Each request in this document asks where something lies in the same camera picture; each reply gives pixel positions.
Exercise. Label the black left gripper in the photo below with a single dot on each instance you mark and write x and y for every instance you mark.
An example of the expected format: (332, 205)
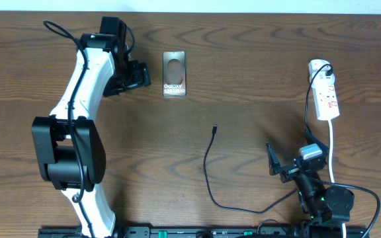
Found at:
(141, 79)

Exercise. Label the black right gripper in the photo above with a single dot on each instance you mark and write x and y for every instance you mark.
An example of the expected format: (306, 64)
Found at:
(288, 172)

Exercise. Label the white charger plug adapter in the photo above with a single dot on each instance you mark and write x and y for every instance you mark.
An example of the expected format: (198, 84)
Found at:
(321, 79)

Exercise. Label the white power strip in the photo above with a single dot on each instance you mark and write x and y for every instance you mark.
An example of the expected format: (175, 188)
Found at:
(325, 98)

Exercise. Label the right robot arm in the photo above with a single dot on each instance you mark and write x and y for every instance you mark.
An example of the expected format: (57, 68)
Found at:
(329, 208)

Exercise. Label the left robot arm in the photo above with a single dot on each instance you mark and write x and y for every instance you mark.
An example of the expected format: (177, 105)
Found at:
(68, 147)

